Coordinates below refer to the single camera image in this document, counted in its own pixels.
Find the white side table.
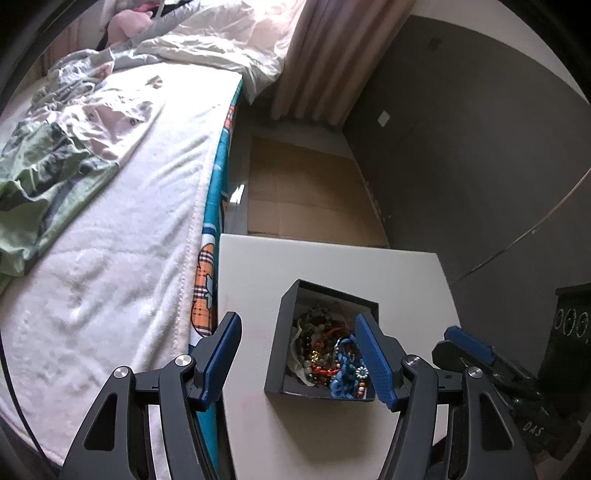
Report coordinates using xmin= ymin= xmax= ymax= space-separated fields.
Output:
xmin=218 ymin=234 xmax=459 ymax=479

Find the black jewelry box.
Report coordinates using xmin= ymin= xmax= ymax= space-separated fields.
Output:
xmin=264 ymin=279 xmax=379 ymax=402

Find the flattened cardboard sheet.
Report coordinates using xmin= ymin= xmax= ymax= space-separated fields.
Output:
xmin=247 ymin=136 xmax=389 ymax=248

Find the green patterned quilt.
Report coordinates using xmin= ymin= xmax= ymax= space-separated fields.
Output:
xmin=1 ymin=49 xmax=163 ymax=281

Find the white pillow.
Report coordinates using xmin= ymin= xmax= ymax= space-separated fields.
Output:
xmin=137 ymin=1 xmax=305 ymax=102

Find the teal cartoon bed sheet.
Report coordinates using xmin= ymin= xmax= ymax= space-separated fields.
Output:
xmin=186 ymin=78 xmax=243 ymax=462

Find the pink plush toy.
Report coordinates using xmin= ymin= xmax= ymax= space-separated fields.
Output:
xmin=107 ymin=10 xmax=153 ymax=46

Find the black cable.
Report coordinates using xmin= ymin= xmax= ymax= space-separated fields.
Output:
xmin=0 ymin=331 xmax=52 ymax=464

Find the pink beige curtain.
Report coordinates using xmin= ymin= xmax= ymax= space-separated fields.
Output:
xmin=270 ymin=0 xmax=415 ymax=127

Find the white wall socket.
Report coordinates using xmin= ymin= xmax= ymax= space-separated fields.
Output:
xmin=378 ymin=111 xmax=391 ymax=128

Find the bed with white blanket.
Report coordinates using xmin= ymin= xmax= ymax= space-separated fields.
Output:
xmin=1 ymin=63 xmax=242 ymax=463

